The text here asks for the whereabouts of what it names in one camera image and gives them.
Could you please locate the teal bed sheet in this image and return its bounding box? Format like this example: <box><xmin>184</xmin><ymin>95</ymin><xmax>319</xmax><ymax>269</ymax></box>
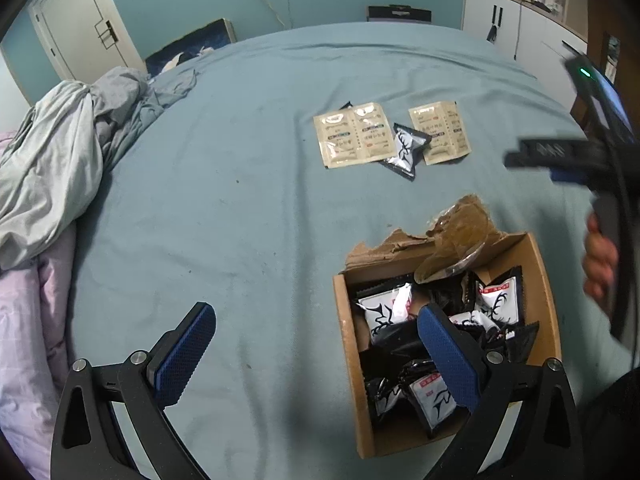
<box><xmin>67</xmin><ymin>22</ymin><xmax>640</xmax><ymax>480</ymax></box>

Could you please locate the pink quilt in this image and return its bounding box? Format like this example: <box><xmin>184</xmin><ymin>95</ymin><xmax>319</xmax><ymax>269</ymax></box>
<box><xmin>0</xmin><ymin>130</ymin><xmax>76</xmax><ymax>480</ymax></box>

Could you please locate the white black snack packet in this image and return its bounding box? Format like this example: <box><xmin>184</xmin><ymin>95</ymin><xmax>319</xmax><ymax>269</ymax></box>
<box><xmin>377</xmin><ymin>122</ymin><xmax>433</xmax><ymax>182</ymax></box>

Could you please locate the white door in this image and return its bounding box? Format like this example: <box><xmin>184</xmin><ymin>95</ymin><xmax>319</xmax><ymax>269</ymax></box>
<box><xmin>27</xmin><ymin>0</ymin><xmax>143</xmax><ymax>83</ymax></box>

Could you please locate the grey crumpled blanket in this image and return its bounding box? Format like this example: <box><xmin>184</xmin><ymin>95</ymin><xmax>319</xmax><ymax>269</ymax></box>
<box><xmin>0</xmin><ymin>66</ymin><xmax>198</xmax><ymax>271</ymax></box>

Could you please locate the brown wooden chair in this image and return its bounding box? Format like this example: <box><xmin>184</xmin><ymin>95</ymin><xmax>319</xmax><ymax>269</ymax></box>
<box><xmin>570</xmin><ymin>0</ymin><xmax>623</xmax><ymax>126</ymax></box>

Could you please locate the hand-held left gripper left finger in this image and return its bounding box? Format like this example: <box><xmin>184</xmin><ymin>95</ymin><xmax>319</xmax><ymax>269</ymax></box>
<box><xmin>50</xmin><ymin>301</ymin><xmax>217</xmax><ymax>480</ymax></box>

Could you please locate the pile of snack packets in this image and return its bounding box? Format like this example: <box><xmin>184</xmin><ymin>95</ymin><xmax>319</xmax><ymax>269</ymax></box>
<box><xmin>350</xmin><ymin>266</ymin><xmax>541</xmax><ymax>436</ymax></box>

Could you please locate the brown cardboard box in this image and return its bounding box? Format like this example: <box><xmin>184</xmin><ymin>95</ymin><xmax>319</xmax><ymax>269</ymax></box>
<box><xmin>332</xmin><ymin>194</ymin><xmax>562</xmax><ymax>460</ymax></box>

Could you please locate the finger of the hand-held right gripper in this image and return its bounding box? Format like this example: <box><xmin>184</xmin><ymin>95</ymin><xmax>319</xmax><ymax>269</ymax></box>
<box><xmin>504</xmin><ymin>138</ymin><xmax>606</xmax><ymax>170</ymax></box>
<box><xmin>549</xmin><ymin>169</ymin><xmax>593</xmax><ymax>184</ymax></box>

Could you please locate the person's right hand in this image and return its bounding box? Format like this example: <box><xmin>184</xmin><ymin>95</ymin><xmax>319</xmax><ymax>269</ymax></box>
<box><xmin>582</xmin><ymin>212</ymin><xmax>621</xmax><ymax>318</ymax></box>

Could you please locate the black flat box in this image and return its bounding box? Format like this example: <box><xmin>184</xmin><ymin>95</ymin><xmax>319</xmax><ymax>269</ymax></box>
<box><xmin>367</xmin><ymin>5</ymin><xmax>432</xmax><ymax>25</ymax></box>

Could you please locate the white cabinet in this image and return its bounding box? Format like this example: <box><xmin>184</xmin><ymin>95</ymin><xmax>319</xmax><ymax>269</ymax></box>
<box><xmin>461</xmin><ymin>0</ymin><xmax>588</xmax><ymax>111</ymax></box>

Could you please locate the beige sachet sheet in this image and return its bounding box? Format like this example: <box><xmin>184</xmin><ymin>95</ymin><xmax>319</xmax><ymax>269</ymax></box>
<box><xmin>408</xmin><ymin>101</ymin><xmax>472</xmax><ymax>166</ymax></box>
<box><xmin>313</xmin><ymin>102</ymin><xmax>391</xmax><ymax>170</ymax></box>

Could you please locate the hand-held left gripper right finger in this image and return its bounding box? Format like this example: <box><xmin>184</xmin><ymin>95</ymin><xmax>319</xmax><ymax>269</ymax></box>
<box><xmin>417</xmin><ymin>302</ymin><xmax>586</xmax><ymax>480</ymax></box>

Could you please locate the dark blue framed picture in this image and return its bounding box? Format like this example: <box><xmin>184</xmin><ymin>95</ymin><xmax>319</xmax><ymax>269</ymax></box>
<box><xmin>145</xmin><ymin>18</ymin><xmax>236</xmax><ymax>77</ymax></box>

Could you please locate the dark cloth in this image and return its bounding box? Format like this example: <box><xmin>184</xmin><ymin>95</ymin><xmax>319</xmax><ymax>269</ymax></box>
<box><xmin>580</xmin><ymin>372</ymin><xmax>640</xmax><ymax>480</ymax></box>

